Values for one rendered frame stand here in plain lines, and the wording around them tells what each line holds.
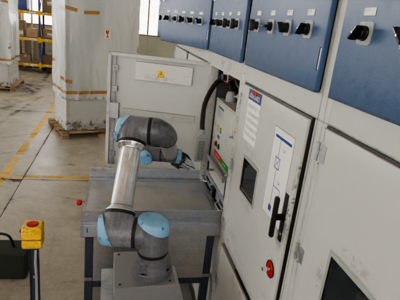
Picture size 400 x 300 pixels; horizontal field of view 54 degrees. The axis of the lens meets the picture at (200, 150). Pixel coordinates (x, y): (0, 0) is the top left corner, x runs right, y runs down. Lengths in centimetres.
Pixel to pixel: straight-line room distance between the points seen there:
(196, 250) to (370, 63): 142
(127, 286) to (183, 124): 125
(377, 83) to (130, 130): 101
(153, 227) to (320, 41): 83
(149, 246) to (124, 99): 127
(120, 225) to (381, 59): 102
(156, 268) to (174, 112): 121
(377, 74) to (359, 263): 40
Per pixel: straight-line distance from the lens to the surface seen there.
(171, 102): 246
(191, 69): 239
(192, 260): 208
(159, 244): 147
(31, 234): 183
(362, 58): 94
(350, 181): 94
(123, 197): 151
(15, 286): 303
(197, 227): 196
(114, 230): 147
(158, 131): 159
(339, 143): 98
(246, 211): 157
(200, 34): 248
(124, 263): 164
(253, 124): 150
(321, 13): 113
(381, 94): 86
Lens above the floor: 179
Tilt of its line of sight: 18 degrees down
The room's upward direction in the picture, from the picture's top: 6 degrees clockwise
